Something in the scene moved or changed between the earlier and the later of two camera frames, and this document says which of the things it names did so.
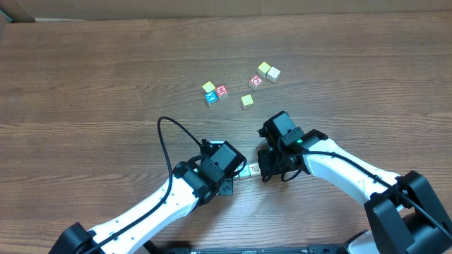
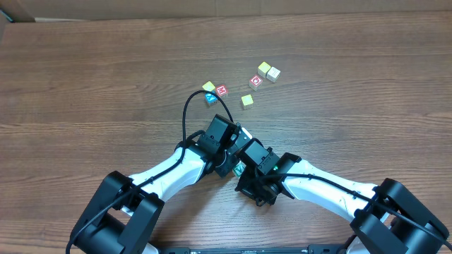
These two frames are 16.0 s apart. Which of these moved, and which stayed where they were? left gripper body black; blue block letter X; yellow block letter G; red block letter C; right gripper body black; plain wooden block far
Moved: left gripper body black; right gripper body black
Stayed: yellow block letter G; blue block letter X; red block letter C; plain wooden block far
